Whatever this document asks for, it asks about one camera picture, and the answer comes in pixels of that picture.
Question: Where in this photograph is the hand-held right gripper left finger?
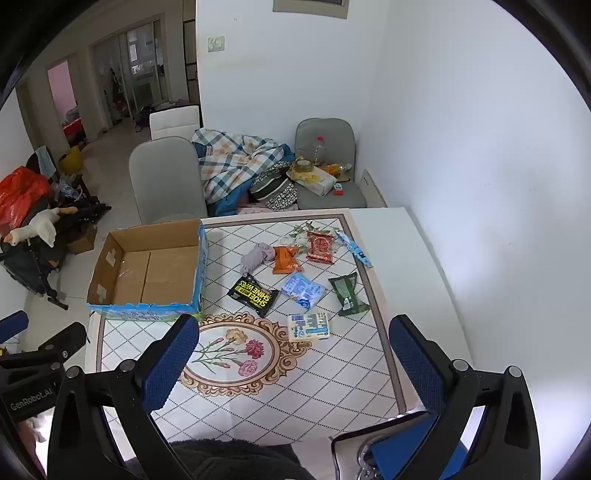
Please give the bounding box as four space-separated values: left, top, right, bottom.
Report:
47 315 200 480

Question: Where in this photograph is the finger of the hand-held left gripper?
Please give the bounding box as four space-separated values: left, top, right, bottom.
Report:
0 310 30 344
25 322 88 365

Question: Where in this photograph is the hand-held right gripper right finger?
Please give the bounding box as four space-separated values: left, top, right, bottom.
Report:
389 315 541 480

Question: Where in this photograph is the blue printed cardboard box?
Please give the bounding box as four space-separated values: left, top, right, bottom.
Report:
85 219 208 322

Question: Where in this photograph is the green snack packet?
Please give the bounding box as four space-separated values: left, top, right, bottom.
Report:
328 272 370 317

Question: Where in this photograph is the black wipes packet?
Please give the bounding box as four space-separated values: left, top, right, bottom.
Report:
227 274 281 318

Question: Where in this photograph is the white and blue tissue packet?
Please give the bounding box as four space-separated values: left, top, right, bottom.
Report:
287 312 331 342

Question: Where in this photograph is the long blue snack packet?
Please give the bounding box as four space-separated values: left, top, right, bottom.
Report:
333 230 374 268

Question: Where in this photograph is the grey towel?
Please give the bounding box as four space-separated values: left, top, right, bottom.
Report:
240 242 276 276

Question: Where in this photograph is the light blue plastic packet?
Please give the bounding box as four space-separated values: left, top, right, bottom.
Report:
281 271 326 310

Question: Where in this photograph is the red snack packet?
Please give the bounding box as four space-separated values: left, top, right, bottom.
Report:
306 231 336 265

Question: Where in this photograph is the orange snack packet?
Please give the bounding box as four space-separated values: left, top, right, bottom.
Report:
271 246 303 276

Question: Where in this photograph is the black folding cart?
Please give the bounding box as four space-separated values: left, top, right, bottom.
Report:
0 194 112 310

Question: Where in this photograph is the small brown cardboard box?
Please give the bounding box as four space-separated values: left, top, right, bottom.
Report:
67 222 99 254

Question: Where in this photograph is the white plush goose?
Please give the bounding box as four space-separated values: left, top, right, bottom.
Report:
4 206 79 245

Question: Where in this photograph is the dark fleece clothing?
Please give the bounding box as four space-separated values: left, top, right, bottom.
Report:
168 438 315 480

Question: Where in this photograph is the orange plastic bag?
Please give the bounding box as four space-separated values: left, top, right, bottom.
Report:
0 167 54 227

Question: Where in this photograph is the light blue cloth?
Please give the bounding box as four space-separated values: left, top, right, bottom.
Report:
34 147 58 178

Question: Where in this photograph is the pink cloth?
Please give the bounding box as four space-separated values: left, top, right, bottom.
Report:
238 203 296 215

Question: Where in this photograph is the yellow bucket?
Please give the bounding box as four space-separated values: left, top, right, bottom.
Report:
58 147 84 176

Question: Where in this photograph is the grey chair with tall back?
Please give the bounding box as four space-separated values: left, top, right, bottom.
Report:
128 137 208 227

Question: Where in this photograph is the white slotted panel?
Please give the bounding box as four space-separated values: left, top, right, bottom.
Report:
360 168 389 208

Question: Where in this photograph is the black and white patterned bag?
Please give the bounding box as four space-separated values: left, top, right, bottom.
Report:
249 161 298 212

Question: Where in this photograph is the white tissue box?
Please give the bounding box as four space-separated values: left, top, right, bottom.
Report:
288 164 338 197

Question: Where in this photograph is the plaid blanket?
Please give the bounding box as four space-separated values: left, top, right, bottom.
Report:
191 128 294 204

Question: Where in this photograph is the grey padded chair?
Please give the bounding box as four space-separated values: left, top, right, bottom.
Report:
294 118 369 210

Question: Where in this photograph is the white chair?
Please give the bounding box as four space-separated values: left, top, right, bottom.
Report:
148 105 202 140

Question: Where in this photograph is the glass sliding door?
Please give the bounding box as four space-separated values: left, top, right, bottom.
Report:
90 14 167 134

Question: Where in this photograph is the grey picture frame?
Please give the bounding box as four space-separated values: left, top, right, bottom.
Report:
272 0 349 19

